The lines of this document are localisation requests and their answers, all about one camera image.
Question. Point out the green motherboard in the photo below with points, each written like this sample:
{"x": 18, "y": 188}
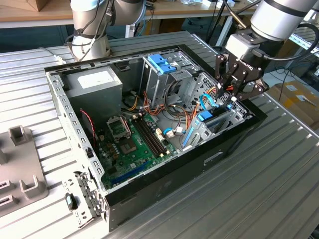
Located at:
{"x": 134, "y": 159}

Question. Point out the small cardboard box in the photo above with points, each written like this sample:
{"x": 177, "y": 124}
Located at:
{"x": 40, "y": 5}

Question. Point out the large cardboard box with labels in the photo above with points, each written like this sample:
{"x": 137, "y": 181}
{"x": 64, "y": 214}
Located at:
{"x": 294, "y": 104}

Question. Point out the black blue-rimmed case latch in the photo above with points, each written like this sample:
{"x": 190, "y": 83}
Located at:
{"x": 71, "y": 201}

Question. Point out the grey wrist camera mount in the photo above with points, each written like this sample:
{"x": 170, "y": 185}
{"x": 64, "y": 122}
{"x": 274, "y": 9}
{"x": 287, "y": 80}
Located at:
{"x": 238, "y": 46}

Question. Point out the grey plastic parts rack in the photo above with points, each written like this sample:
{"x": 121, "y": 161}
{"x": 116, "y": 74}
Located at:
{"x": 22, "y": 161}

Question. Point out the metal slat table white frame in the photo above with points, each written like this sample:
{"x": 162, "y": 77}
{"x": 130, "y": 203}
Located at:
{"x": 306, "y": 44}

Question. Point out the blue plastic drive latch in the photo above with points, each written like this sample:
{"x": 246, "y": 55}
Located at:
{"x": 159, "y": 62}

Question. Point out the grey Dell power supply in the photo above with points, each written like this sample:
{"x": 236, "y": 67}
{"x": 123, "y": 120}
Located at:
{"x": 97, "y": 99}

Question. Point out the white motherboard power connector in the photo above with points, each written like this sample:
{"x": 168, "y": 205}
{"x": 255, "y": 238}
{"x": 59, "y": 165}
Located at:
{"x": 160, "y": 135}

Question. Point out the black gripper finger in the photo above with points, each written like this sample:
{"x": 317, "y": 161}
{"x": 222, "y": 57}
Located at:
{"x": 221, "y": 69}
{"x": 259, "y": 88}

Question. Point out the wooden desk white frame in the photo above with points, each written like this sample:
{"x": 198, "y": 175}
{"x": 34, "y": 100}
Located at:
{"x": 187, "y": 8}
{"x": 25, "y": 15}

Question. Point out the blue expansion slot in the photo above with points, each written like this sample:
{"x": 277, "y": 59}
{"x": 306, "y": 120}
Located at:
{"x": 129, "y": 173}

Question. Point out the brown cardboard sheet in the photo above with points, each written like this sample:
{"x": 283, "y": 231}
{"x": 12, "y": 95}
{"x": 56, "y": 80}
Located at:
{"x": 284, "y": 49}

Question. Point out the black RAM slot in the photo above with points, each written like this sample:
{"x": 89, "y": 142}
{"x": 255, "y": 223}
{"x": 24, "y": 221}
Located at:
{"x": 153, "y": 135}
{"x": 147, "y": 138}

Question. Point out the grey metal disk bay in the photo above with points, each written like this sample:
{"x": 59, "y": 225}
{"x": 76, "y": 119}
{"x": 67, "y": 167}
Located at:
{"x": 205, "y": 133}

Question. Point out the open black PC case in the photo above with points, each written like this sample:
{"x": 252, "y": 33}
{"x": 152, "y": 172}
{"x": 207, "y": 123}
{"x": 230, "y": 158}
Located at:
{"x": 174, "y": 184}

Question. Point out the thin metal locking lever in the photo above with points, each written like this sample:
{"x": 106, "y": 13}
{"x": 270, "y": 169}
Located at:
{"x": 125, "y": 125}

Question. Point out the hard disk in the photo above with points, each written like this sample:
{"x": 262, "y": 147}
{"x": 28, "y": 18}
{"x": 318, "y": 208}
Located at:
{"x": 205, "y": 116}

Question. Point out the grey metal optical drive cage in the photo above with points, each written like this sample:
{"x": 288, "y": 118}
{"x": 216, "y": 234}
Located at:
{"x": 159, "y": 84}

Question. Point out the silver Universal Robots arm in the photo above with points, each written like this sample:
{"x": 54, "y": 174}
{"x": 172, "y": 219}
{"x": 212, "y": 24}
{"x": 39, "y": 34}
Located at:
{"x": 276, "y": 17}

